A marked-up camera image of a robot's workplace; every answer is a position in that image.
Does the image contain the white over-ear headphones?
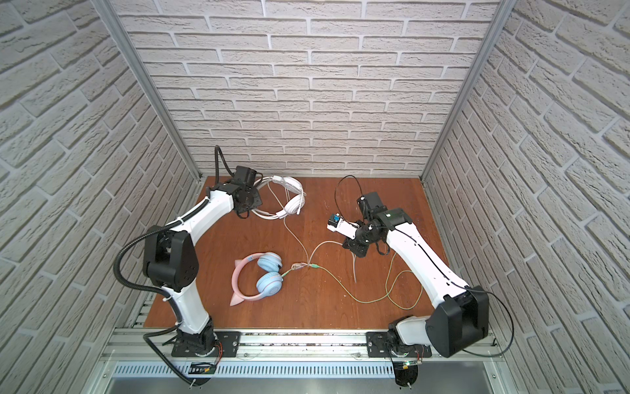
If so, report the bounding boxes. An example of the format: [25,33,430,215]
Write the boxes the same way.
[250,175,306,221]

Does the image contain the white headphone cable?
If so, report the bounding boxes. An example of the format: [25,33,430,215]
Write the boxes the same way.
[265,183,363,284]

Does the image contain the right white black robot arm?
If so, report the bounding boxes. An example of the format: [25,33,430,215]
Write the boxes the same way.
[327,192,490,357]

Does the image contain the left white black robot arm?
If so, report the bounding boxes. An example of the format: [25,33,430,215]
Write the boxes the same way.
[143,166,262,355]

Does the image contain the pink blue cat-ear headphones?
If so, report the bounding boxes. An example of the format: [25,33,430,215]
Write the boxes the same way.
[230,252,284,306]

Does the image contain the white perforated vent strip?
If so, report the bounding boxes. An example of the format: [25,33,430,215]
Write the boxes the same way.
[112,361,395,379]

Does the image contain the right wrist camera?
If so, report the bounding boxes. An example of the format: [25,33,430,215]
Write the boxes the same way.
[326,213,359,240]

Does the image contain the black corrugated cable conduit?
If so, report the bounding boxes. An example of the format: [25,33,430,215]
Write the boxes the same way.
[112,144,235,387]

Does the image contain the green headphone cable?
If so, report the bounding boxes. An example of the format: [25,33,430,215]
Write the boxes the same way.
[281,250,424,311]

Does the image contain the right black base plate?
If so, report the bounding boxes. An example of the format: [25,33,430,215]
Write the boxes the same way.
[365,330,432,360]

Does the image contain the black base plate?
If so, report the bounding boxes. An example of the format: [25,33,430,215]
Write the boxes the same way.
[172,330,241,358]
[365,330,432,360]

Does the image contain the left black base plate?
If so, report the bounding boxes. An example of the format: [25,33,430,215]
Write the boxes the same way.
[172,330,241,358]

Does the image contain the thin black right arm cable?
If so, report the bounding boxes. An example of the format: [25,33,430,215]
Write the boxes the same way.
[334,174,515,358]

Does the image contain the aluminium mounting rail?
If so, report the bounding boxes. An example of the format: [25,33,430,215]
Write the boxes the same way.
[98,328,500,364]

